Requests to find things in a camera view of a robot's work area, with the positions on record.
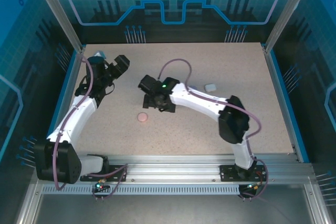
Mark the aluminium frame post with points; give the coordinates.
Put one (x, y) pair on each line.
(287, 11)
(59, 11)

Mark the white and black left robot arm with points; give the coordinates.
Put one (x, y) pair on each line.
(76, 119)

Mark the long aluminium mounting rail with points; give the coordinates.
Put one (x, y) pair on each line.
(170, 167)

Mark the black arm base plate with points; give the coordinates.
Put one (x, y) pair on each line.
(228, 172)
(118, 172)

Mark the slotted metal strip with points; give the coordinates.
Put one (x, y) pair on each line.
(170, 190)

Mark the pink earbud charging case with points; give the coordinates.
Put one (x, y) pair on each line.
(143, 117)

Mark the aluminium table side rail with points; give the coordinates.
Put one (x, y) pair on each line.
(77, 62)
(282, 103)

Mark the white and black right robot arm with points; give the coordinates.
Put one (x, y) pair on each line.
(194, 98)

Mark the small LED connector board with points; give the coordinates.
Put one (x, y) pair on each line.
(100, 186)
(250, 187)

